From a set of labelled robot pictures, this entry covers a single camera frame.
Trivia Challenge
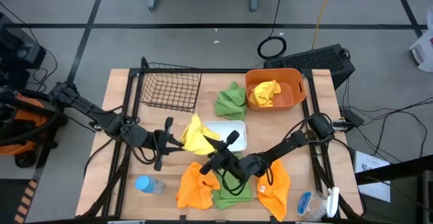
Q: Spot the left arm's gripper body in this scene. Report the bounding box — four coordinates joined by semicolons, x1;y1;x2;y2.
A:
147;117;174;171

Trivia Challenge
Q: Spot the right arm's gripper body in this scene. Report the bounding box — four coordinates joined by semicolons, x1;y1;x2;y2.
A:
199;131;241;175

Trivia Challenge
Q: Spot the yellow microfiber towel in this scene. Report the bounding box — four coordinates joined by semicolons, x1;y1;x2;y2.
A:
180;113;221;156
249;79;282;108

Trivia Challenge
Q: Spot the orange microfiber towel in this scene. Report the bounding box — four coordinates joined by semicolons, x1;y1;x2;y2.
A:
175;161;221;210
256;158;292;223

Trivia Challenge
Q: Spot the green microfiber towel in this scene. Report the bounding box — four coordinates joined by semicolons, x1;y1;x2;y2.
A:
214;81;248;122
212;152;254;210

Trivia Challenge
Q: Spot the white plastic basket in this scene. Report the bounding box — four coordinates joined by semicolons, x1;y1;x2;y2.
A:
204;120;248;153

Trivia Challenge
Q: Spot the blue-capped water bottle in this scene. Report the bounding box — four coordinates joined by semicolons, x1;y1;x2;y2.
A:
134;175;166;195

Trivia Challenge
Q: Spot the orange plastic basket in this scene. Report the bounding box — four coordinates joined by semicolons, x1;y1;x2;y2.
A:
244;67;307;112

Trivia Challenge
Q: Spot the glass cleaner spray bottle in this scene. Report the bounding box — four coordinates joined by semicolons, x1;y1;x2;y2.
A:
296;186;340;222

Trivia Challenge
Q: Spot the black computer tower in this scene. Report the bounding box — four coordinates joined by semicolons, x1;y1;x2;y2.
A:
263;43;357;90

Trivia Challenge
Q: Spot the orange shop vacuum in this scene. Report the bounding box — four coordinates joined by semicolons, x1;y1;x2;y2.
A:
0;87;68;169

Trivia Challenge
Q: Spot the printed paper sheet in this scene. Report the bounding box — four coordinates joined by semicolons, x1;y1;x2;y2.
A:
353;150;392;203

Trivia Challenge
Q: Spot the hazard striped floor mat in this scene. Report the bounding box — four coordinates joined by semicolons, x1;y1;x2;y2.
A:
0;178;39;224

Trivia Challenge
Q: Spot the black equipment case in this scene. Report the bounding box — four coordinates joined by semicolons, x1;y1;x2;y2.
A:
0;12;47;89

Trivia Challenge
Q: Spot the black metal beam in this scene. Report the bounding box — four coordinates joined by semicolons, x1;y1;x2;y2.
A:
354;154;433;186

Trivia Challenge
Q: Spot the white plastic step stool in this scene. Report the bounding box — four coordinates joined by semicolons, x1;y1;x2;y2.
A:
408;5;433;73

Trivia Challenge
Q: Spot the black wire basket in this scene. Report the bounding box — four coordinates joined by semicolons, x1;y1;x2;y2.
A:
139;56;203;113

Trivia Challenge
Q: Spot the black coiled hanging cable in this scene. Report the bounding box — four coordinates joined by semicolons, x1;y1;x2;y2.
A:
256;0;288;61

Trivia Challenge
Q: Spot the yellow hanging cord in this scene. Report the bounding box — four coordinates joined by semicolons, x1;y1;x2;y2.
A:
311;0;336;51

